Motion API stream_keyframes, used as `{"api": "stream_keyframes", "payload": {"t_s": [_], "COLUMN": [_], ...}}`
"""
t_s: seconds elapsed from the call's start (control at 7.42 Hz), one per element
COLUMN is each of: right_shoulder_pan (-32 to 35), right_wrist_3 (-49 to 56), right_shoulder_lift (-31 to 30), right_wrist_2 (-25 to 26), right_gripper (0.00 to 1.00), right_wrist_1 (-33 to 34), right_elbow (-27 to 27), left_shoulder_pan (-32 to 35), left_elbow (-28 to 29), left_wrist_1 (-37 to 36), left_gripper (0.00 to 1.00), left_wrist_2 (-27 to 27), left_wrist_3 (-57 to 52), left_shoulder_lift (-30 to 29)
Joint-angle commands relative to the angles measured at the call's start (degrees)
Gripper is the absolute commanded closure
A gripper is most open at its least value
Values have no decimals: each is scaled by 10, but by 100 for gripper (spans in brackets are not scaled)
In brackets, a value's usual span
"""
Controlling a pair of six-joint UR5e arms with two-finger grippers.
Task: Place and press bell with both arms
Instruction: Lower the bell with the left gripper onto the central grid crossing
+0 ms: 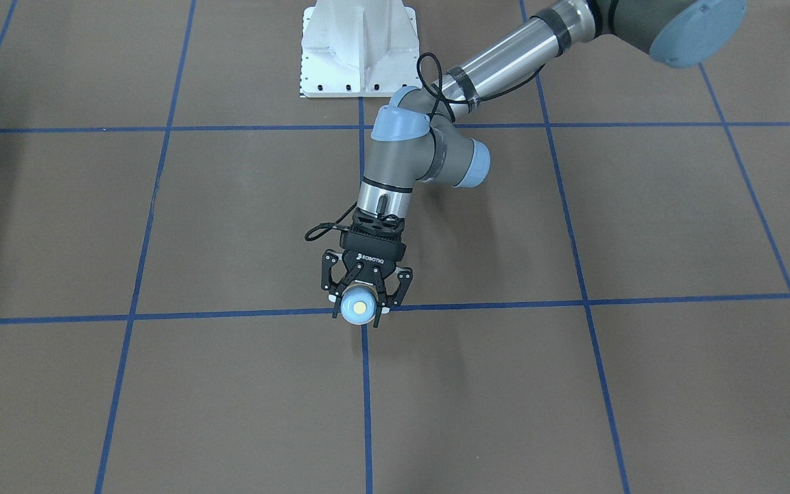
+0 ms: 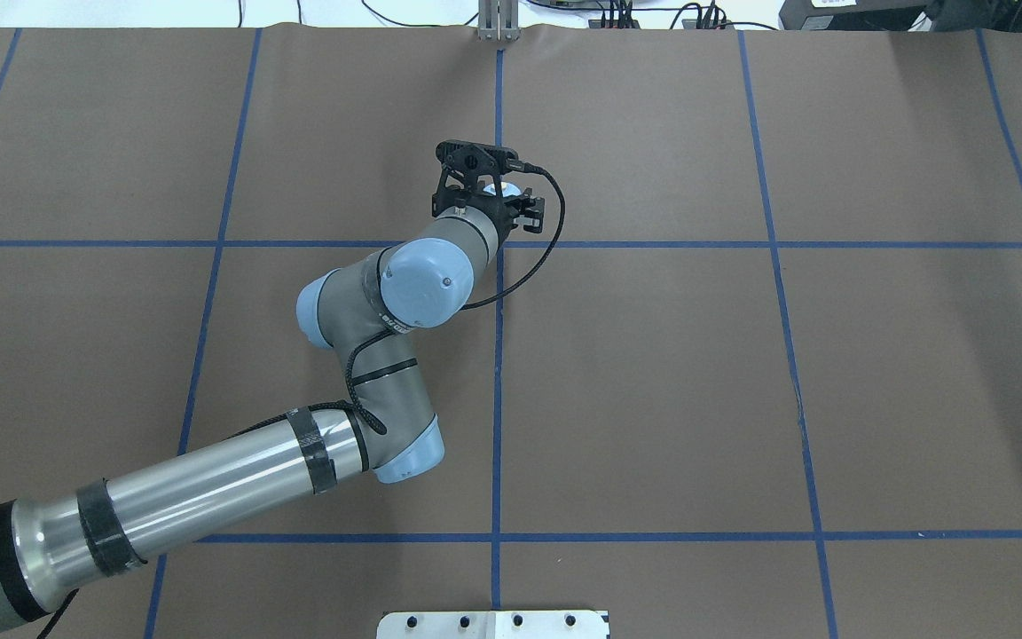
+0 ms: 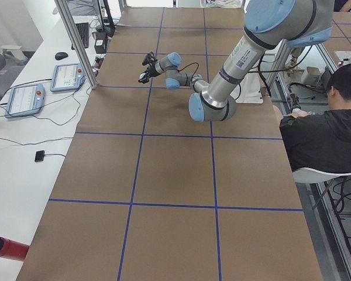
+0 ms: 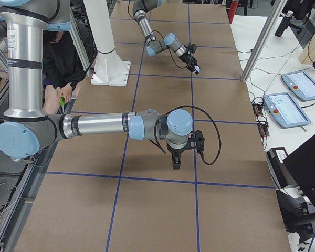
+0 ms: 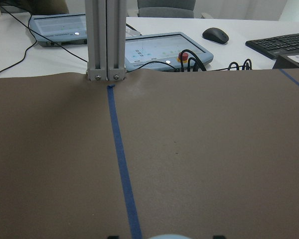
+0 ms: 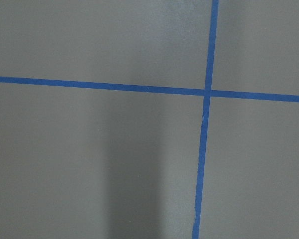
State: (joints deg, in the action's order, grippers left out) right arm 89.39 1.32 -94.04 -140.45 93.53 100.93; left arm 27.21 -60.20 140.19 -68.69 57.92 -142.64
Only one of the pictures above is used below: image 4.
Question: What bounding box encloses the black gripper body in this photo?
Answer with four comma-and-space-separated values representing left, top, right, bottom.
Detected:
180, 51, 194, 65
167, 146, 184, 170

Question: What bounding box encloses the red cylinder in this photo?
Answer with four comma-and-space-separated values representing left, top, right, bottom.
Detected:
228, 0, 239, 24

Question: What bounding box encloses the black bottle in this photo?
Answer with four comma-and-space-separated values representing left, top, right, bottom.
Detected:
275, 10, 293, 37

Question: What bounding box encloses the teach pendant near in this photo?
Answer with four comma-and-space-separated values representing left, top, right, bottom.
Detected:
264, 92, 311, 128

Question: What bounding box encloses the teach pendant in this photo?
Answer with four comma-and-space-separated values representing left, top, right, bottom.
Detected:
281, 71, 315, 101
264, 92, 311, 128

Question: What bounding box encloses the teach pendant far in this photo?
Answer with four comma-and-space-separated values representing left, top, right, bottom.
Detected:
281, 71, 315, 101

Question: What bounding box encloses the black box on desk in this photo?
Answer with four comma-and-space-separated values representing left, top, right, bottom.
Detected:
266, 147, 297, 188

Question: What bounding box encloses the person in black shirt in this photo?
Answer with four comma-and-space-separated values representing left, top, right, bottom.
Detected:
43, 31, 86, 114

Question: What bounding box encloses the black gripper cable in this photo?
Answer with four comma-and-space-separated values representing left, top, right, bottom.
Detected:
165, 105, 222, 165

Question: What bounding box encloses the white camera pedestal base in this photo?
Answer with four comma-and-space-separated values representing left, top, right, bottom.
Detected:
85, 1, 131, 87

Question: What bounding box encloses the aluminium frame post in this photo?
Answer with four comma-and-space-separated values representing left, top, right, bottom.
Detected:
241, 0, 287, 82

